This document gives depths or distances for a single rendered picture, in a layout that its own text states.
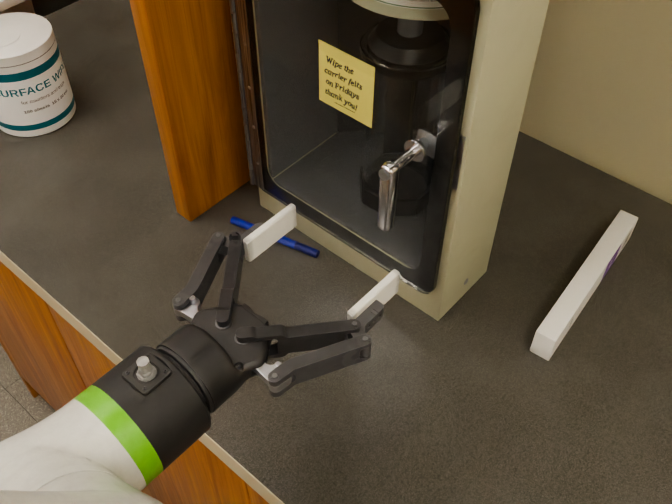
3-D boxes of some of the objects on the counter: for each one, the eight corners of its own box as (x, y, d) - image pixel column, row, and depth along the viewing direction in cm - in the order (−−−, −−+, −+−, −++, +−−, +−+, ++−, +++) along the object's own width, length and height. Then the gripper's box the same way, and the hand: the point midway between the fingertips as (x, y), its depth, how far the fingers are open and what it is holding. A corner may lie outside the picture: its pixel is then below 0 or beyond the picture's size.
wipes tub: (47, 81, 128) (20, 1, 117) (93, 111, 122) (68, 30, 111) (-20, 115, 121) (-56, 35, 110) (24, 149, 116) (-9, 68, 104)
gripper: (281, 451, 55) (449, 285, 66) (81, 281, 66) (253, 163, 77) (286, 494, 60) (440, 334, 71) (101, 331, 71) (259, 214, 82)
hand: (335, 252), depth 73 cm, fingers open, 13 cm apart
